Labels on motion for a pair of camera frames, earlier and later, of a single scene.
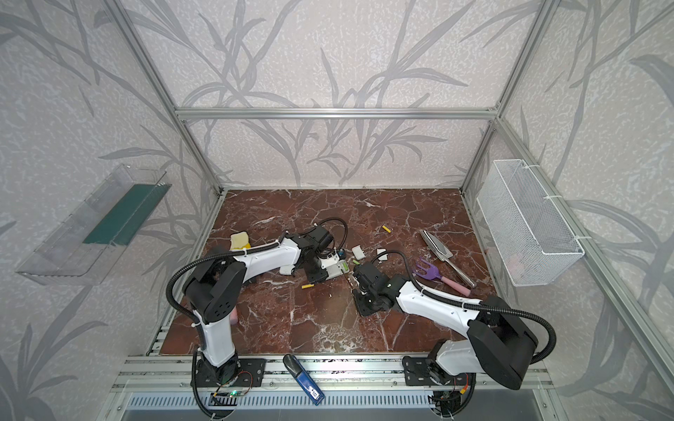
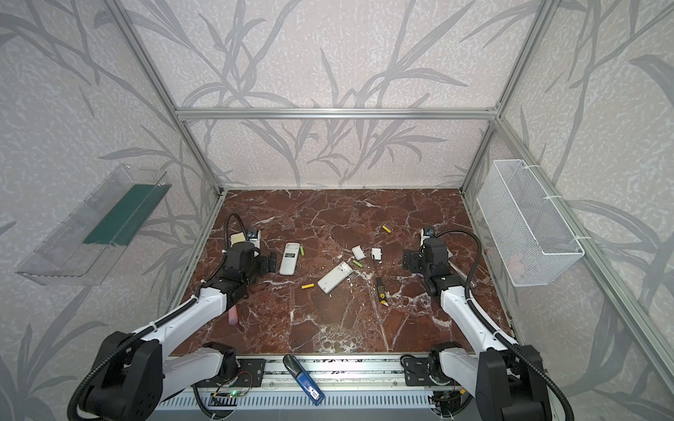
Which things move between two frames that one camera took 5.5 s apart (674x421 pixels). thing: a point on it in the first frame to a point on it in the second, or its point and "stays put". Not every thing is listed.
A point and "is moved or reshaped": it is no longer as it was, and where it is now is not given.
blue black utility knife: (309, 386) stays put
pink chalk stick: (233, 317) stays put
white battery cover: (358, 253) stays put
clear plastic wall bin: (83, 249) stays put
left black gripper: (315, 268) to (266, 263)
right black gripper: (366, 289) to (412, 261)
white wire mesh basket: (535, 244) stays put
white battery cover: (380, 251) is moved or reshaped
